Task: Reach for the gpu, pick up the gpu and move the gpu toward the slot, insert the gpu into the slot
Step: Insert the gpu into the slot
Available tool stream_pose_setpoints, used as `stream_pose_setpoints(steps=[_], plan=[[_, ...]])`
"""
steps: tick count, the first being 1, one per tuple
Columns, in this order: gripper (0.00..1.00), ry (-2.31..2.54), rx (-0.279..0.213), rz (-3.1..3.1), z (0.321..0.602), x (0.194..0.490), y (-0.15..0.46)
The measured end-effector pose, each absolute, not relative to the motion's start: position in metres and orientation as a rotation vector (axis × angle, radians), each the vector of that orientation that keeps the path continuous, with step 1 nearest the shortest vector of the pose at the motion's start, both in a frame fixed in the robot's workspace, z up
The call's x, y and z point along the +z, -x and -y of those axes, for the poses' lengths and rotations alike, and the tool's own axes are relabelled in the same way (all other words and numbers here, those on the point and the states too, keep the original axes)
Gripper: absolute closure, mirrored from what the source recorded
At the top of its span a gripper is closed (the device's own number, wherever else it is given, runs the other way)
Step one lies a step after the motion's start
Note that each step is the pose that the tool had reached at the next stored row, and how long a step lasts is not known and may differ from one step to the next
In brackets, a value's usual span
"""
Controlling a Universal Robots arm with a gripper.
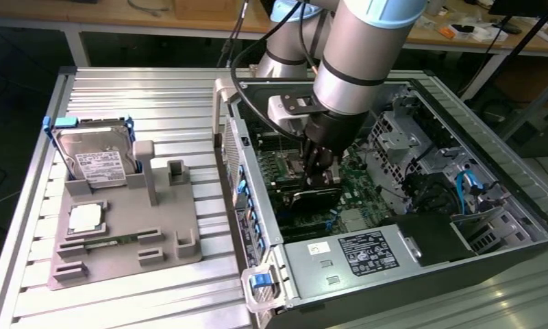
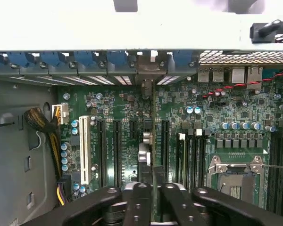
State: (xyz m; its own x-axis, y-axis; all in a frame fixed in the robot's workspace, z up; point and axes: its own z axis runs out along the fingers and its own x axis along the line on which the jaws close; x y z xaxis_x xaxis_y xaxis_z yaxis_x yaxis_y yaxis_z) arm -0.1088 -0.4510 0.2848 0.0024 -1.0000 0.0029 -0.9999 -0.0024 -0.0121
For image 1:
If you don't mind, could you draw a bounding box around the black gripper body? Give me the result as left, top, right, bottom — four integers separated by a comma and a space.
303, 110, 372, 152

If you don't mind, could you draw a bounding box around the green GPU with black fan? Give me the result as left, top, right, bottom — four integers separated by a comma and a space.
283, 186, 347, 216

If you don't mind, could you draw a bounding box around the black expansion slot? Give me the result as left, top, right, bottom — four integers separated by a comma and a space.
279, 217, 328, 230
281, 226, 330, 239

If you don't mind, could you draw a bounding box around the CPU socket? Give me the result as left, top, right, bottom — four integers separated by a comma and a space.
277, 152, 306, 179

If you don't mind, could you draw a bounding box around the green motherboard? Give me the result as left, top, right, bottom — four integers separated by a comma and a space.
253, 132, 412, 241

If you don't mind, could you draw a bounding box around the silver perforated drive cage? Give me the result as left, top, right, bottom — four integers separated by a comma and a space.
370, 109, 439, 179

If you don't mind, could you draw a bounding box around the silver chipset heatsink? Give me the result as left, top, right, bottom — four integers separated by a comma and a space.
342, 216, 376, 234

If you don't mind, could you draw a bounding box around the silver power supply with labels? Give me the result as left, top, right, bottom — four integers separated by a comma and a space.
280, 228, 426, 301

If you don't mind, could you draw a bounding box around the blue case release latch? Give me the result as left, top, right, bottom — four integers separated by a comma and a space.
249, 275, 271, 292

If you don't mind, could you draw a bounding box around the silver disk bay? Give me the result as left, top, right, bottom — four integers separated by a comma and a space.
450, 198, 538, 256

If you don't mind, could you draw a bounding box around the white plastic part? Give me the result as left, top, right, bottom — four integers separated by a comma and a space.
468, 24, 494, 42

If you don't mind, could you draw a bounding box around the gray plastic parts rack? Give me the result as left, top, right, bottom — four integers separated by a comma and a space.
47, 138, 203, 292

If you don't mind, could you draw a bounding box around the black floor unit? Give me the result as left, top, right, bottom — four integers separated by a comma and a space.
506, 109, 548, 158

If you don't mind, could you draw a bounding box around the black and silver PC case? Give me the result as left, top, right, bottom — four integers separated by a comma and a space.
211, 77, 548, 329

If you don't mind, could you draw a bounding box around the brown cardboard box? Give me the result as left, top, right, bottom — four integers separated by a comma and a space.
172, 0, 245, 22

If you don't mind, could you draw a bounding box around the black tripod pole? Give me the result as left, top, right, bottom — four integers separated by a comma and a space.
456, 0, 548, 100

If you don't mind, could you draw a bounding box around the bare green RAM stick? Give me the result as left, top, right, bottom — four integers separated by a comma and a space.
83, 234, 141, 247

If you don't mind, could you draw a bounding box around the silver hard disk, blue carrier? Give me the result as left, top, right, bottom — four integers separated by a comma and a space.
41, 115, 137, 190

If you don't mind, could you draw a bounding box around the silver CPU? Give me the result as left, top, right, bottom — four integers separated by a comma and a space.
68, 204, 107, 234

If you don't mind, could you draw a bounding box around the black monitor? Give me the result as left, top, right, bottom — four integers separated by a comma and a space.
487, 0, 548, 34

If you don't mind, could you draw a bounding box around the gray wrist camera mount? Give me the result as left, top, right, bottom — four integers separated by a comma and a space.
265, 95, 327, 136

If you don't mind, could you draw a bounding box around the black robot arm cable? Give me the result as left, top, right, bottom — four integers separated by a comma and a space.
229, 0, 332, 147

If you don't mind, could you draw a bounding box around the black wire bundle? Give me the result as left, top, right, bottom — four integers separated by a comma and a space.
404, 173, 460, 215

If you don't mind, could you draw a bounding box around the black plastic air duct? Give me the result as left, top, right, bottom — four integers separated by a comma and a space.
383, 212, 479, 268

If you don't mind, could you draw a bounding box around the blue SATA wire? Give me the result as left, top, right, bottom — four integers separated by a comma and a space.
454, 170, 488, 217

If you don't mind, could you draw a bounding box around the black hanging cable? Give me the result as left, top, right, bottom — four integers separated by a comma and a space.
215, 0, 253, 68

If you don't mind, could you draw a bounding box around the wooden desk, white frame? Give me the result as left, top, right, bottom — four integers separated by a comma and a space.
406, 10, 548, 100
0, 0, 275, 68

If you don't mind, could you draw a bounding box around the gray cable on desk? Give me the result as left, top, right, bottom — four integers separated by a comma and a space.
127, 0, 171, 19

